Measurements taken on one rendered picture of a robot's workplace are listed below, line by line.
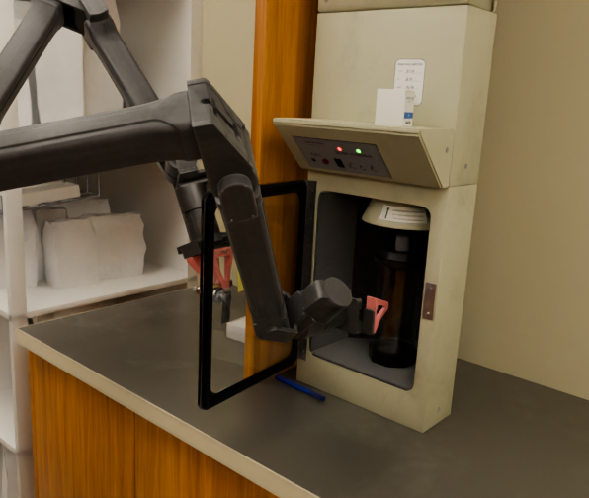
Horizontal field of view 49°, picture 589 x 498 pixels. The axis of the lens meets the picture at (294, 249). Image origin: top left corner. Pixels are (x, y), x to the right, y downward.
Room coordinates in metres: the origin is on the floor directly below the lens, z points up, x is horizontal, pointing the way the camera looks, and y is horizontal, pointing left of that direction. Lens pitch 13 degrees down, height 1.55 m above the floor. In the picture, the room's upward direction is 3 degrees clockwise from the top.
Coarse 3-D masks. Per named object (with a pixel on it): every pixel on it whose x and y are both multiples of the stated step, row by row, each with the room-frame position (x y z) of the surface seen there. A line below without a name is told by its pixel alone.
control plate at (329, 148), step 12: (300, 144) 1.23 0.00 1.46; (312, 144) 1.21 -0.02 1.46; (324, 144) 1.19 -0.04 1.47; (336, 144) 1.16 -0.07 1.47; (348, 144) 1.14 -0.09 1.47; (360, 144) 1.12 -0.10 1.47; (372, 144) 1.11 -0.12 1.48; (312, 156) 1.24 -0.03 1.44; (324, 156) 1.21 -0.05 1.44; (336, 156) 1.19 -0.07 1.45; (348, 156) 1.17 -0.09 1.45; (360, 156) 1.15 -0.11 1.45; (372, 156) 1.13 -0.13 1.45; (324, 168) 1.25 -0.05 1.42; (336, 168) 1.22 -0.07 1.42; (348, 168) 1.20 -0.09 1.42; (360, 168) 1.18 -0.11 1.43; (384, 168) 1.14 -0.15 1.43
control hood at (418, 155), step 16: (288, 128) 1.21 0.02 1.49; (304, 128) 1.18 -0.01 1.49; (320, 128) 1.16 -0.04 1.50; (336, 128) 1.13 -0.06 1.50; (352, 128) 1.11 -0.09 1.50; (368, 128) 1.09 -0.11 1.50; (384, 128) 1.06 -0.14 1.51; (400, 128) 1.05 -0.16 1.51; (416, 128) 1.03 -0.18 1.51; (432, 128) 1.06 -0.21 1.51; (448, 128) 1.10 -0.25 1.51; (288, 144) 1.26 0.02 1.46; (384, 144) 1.09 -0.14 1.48; (400, 144) 1.06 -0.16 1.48; (416, 144) 1.04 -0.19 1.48; (432, 144) 1.05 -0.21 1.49; (448, 144) 1.09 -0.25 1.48; (304, 160) 1.27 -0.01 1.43; (384, 160) 1.12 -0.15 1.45; (400, 160) 1.10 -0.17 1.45; (416, 160) 1.07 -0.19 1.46; (432, 160) 1.06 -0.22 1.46; (448, 160) 1.10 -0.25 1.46; (368, 176) 1.19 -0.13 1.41; (400, 176) 1.13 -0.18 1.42; (416, 176) 1.10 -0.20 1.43; (432, 176) 1.08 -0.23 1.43; (448, 176) 1.10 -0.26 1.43
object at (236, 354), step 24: (216, 216) 1.07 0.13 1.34; (288, 216) 1.25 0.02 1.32; (216, 240) 1.07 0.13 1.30; (288, 240) 1.25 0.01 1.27; (216, 264) 1.07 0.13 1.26; (288, 264) 1.25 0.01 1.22; (216, 288) 1.07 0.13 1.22; (240, 288) 1.13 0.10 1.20; (288, 288) 1.26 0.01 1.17; (216, 312) 1.08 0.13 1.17; (240, 312) 1.13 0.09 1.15; (216, 336) 1.08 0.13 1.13; (240, 336) 1.13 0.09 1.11; (216, 360) 1.08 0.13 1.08; (240, 360) 1.14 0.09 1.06; (264, 360) 1.20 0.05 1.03; (216, 384) 1.08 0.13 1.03
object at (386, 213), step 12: (372, 204) 1.26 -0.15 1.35; (384, 204) 1.23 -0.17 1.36; (396, 204) 1.21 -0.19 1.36; (408, 204) 1.21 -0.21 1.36; (372, 216) 1.24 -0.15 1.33; (384, 216) 1.21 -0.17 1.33; (396, 216) 1.20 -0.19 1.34; (408, 216) 1.20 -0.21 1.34; (420, 216) 1.20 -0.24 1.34; (396, 228) 1.19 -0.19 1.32; (408, 228) 1.19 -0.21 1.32; (420, 228) 1.19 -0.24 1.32
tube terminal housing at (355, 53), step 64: (320, 64) 1.31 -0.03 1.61; (384, 64) 1.21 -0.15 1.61; (448, 64) 1.13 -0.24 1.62; (320, 192) 1.29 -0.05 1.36; (384, 192) 1.19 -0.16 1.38; (448, 192) 1.11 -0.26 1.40; (448, 256) 1.13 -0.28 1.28; (448, 320) 1.15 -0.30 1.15; (320, 384) 1.27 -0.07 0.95; (384, 384) 1.17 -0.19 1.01; (448, 384) 1.17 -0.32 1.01
